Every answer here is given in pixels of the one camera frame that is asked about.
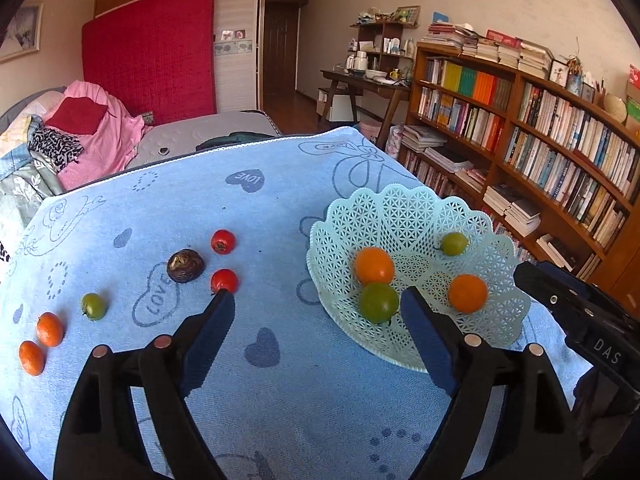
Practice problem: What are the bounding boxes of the small green tomato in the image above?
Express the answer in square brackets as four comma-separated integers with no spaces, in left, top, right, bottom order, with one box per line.
[81,292,108,321]
[440,231,469,257]

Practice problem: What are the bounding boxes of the red upright mattress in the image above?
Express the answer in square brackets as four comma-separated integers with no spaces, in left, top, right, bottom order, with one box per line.
[81,0,217,126]

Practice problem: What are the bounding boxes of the wooden bookshelf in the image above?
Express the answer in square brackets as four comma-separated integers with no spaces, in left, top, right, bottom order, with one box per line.
[397,42,640,291]

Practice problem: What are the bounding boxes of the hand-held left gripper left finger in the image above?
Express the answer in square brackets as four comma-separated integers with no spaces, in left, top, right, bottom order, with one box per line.
[52,290,236,480]

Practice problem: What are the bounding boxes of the red tomato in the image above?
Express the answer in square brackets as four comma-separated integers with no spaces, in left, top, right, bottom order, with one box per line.
[210,229,237,255]
[210,268,239,294]

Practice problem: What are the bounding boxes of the blue printed towel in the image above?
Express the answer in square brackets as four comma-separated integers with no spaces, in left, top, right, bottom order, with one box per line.
[0,125,596,480]

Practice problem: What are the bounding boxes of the wooden desk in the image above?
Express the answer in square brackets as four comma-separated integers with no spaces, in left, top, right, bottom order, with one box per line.
[320,70,412,148]

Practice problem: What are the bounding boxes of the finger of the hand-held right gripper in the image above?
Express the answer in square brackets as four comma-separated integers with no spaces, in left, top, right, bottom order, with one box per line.
[514,260,601,322]

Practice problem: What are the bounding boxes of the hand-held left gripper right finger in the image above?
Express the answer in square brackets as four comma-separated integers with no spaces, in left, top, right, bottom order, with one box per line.
[400,285,586,480]

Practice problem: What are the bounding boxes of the white drawer box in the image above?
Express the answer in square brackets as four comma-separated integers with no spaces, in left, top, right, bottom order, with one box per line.
[317,87,361,122]

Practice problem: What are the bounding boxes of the pink blanket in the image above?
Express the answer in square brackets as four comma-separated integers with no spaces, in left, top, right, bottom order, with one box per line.
[45,80,153,191]

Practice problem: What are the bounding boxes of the grey bed mattress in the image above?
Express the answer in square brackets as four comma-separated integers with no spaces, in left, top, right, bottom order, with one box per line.
[125,110,281,171]

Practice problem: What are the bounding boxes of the grey bed headboard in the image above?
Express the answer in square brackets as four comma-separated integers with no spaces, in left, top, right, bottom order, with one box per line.
[0,85,66,128]

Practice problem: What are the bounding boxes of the dark green cloth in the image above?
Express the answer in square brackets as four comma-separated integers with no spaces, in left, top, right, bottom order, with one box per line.
[196,131,275,152]

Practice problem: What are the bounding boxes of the mint green lattice basket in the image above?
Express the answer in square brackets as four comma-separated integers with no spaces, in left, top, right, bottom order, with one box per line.
[306,185,532,374]

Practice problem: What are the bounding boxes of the small tangerine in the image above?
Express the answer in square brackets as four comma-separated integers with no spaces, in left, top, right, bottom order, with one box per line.
[18,341,46,376]
[36,312,65,348]

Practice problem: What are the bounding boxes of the wooden desk hutch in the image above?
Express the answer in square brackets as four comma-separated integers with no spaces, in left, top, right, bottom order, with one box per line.
[350,21,418,73]

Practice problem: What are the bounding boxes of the red pillow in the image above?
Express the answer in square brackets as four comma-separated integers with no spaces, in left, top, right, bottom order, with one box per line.
[45,96,108,136]

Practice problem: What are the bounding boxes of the stacks of flat books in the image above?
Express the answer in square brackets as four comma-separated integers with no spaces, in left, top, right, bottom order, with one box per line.
[420,22,555,80]

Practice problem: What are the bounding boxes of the large green tomato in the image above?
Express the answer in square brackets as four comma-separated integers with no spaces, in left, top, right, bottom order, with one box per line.
[359,282,400,324]

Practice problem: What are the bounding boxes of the framed wall photo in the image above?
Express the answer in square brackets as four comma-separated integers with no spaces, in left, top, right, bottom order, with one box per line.
[0,2,44,64]

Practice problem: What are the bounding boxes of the wooden and white wardrobe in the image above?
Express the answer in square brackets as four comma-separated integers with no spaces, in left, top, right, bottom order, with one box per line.
[95,0,266,113]

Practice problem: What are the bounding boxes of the floral quilt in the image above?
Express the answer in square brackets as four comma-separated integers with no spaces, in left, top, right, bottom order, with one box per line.
[0,115,66,211]

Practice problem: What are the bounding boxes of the pink bin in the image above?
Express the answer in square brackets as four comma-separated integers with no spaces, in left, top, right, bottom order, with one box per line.
[359,121,396,147]

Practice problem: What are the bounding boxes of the large orange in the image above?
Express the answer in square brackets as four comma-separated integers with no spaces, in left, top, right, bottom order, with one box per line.
[447,274,489,313]
[354,247,396,286]

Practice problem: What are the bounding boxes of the rows of upright books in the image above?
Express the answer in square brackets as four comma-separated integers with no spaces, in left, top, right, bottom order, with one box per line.
[415,57,633,266]

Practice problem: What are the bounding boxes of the dark wooden door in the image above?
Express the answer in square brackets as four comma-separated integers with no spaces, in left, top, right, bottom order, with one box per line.
[262,0,308,96]

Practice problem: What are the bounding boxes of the brown water chestnut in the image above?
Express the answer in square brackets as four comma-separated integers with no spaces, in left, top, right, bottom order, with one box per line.
[166,249,206,285]

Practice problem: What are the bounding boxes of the leopard print cloth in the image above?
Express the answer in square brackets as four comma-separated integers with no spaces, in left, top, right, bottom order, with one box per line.
[27,127,85,172]

